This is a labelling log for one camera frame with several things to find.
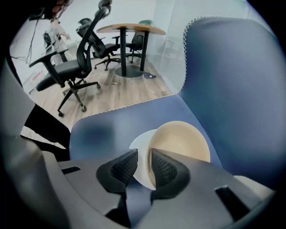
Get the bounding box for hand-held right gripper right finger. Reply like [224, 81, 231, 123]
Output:
[148, 148, 191, 206]

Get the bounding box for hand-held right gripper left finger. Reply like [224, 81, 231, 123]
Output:
[96, 148, 139, 227]

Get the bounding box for beige and white dish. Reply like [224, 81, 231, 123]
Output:
[129, 120, 211, 191]

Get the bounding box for blue cloth with scalloped edge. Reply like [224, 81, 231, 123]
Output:
[69, 16, 282, 227]

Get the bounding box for black mesh office chair with headrest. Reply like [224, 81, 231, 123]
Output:
[29, 0, 112, 118]

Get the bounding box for round wooden table black legs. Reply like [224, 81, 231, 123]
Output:
[96, 22, 167, 78]

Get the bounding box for black hanging cable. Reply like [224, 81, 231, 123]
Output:
[10, 19, 39, 66]

